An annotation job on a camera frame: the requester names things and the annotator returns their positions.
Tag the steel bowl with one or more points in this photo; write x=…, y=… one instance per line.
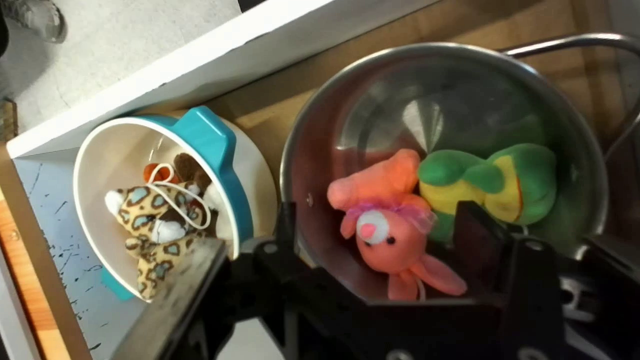
x=401, y=87

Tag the green yellow plush toy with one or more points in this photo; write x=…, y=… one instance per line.
x=513, y=181

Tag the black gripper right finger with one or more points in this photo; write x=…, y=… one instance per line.
x=487, y=240

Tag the white toy sink unit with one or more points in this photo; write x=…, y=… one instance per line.
x=200, y=61

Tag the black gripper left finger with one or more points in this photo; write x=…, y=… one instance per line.
x=289, y=226

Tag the pink bunny plush toy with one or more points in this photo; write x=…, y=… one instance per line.
x=390, y=232

